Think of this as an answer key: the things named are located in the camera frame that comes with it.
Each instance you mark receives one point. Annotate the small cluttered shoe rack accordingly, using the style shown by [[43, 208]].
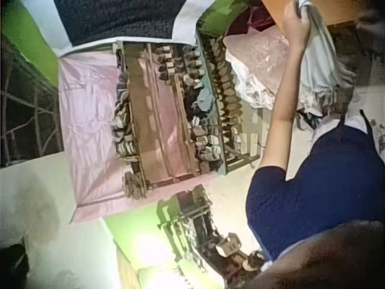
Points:
[[192, 219]]

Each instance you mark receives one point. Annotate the dark metal frame rack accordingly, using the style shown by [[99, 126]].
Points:
[[27, 114]]

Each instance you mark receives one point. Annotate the maroon cloth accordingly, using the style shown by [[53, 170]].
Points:
[[258, 19]]

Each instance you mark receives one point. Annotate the light grey cloth garment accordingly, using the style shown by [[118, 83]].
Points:
[[322, 60]]

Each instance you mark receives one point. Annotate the orange wooden board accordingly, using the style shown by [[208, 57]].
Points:
[[331, 12]]

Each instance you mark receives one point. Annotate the pink plastic bag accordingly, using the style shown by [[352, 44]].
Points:
[[258, 51]]

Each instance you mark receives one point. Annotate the white crumpled plastic bag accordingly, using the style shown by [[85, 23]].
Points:
[[252, 90]]

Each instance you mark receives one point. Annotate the dark blue knitted cloth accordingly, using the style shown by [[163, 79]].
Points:
[[120, 18]]

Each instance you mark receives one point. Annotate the person's left fingers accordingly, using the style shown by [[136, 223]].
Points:
[[296, 7]]

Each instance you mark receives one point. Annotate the pink curtain sheet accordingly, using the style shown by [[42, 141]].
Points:
[[87, 120]]

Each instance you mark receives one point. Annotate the wooden shoe rack with shoes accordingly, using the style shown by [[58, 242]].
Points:
[[153, 120]]

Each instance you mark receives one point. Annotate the person's left hand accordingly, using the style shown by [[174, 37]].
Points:
[[297, 28]]

